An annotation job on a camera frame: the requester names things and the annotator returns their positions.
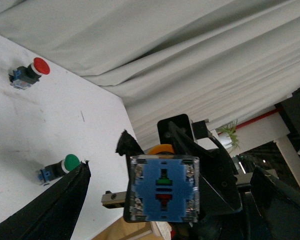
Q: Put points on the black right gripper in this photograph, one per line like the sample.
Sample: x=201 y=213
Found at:
x=219 y=197

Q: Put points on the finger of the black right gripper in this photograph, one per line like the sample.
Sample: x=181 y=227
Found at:
x=127 y=145

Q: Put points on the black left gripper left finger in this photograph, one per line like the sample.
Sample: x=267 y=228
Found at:
x=52 y=215

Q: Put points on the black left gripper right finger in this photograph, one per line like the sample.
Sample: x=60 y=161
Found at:
x=277 y=203

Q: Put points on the yellow push button switch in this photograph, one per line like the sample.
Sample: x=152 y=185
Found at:
x=163 y=188

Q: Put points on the white pillar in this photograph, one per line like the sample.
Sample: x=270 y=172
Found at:
x=290 y=156

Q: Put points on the green potted plant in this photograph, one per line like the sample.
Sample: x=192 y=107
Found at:
x=228 y=136

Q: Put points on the white curtain backdrop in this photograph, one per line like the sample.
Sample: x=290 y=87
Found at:
x=223 y=60

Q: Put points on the green push button switch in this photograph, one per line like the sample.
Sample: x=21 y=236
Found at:
x=55 y=171

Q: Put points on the red push button switch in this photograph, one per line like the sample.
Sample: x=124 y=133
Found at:
x=24 y=77

